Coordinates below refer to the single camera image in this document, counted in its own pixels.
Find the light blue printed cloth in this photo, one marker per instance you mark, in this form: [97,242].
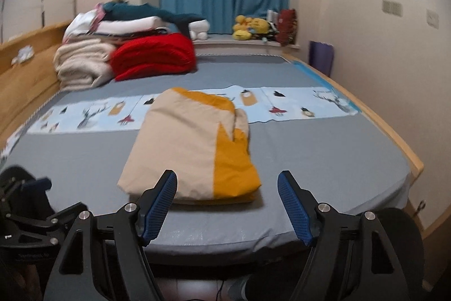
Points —
[95,110]

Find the white plastic packet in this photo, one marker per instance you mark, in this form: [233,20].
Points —
[23,55]

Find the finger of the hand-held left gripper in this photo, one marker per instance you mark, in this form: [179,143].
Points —
[38,184]
[70,211]

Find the beige and mustard jacket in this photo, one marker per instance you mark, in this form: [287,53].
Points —
[176,146]

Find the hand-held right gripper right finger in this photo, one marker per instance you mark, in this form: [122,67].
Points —
[294,209]

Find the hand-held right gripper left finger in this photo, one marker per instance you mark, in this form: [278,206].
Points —
[160,207]

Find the cream folded quilt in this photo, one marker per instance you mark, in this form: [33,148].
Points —
[81,61]

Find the red folded blanket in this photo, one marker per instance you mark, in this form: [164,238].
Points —
[151,54]

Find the white window sill ledge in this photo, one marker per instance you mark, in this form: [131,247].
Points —
[239,45]

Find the striped folded cloth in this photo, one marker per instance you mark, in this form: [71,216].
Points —
[116,36]

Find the white and pink cloth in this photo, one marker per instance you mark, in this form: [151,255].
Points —
[79,24]

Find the wooden headboard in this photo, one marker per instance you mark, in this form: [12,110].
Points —
[24,86]

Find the wall switch panel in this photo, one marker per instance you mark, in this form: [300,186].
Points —
[392,8]
[432,19]

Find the yellow plush toy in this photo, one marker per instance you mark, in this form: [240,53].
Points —
[260,26]
[242,27]

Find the white folded blanket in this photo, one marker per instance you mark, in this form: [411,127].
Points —
[130,24]

